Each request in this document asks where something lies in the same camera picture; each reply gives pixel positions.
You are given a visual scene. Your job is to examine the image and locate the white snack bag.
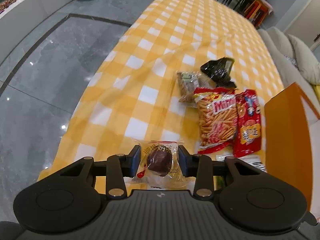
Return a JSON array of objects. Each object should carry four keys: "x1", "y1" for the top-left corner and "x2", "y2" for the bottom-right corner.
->
[{"x1": 215, "y1": 153, "x2": 267, "y2": 172}]

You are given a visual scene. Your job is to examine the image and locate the clear brown pastry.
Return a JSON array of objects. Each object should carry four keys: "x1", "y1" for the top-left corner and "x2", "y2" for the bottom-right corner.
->
[{"x1": 124, "y1": 140, "x2": 195, "y2": 190}]

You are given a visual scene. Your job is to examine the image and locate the Mimi shrimp stick bag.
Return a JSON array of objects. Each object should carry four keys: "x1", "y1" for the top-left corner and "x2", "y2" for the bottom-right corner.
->
[{"x1": 194, "y1": 87, "x2": 238, "y2": 154}]

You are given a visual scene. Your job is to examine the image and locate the red snack bag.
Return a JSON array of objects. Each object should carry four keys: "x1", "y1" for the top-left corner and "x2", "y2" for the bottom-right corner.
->
[{"x1": 233, "y1": 89, "x2": 261, "y2": 158}]

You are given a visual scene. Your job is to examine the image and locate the orange cardboard box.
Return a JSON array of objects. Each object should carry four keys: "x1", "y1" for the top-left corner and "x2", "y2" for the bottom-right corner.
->
[{"x1": 265, "y1": 83, "x2": 319, "y2": 217}]

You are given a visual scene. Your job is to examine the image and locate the yellow white checkered tablecloth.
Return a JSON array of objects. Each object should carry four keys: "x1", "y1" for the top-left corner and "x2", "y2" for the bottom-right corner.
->
[{"x1": 39, "y1": 0, "x2": 284, "y2": 179}]

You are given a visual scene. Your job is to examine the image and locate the clear bag brown nuts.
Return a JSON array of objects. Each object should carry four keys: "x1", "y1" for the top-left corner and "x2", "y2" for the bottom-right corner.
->
[{"x1": 176, "y1": 72, "x2": 203, "y2": 107}]

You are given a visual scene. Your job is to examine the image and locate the black foil snack packet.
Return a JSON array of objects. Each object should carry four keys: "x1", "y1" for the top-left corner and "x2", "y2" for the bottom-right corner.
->
[{"x1": 200, "y1": 57, "x2": 236, "y2": 89}]

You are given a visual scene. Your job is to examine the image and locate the beige cushion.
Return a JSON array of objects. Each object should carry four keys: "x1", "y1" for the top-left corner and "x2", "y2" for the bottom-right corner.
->
[{"x1": 288, "y1": 34, "x2": 320, "y2": 85}]

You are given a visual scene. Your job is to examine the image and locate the beige sofa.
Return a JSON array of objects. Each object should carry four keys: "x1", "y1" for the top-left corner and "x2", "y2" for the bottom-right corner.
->
[{"x1": 258, "y1": 27, "x2": 319, "y2": 111}]

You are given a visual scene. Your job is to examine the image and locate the orange stool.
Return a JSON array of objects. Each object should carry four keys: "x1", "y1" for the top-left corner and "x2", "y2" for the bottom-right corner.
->
[{"x1": 244, "y1": 0, "x2": 273, "y2": 28}]

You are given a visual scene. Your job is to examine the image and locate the white low counter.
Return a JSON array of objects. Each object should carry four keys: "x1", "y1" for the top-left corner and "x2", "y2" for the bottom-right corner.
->
[{"x1": 1, "y1": 0, "x2": 72, "y2": 61}]

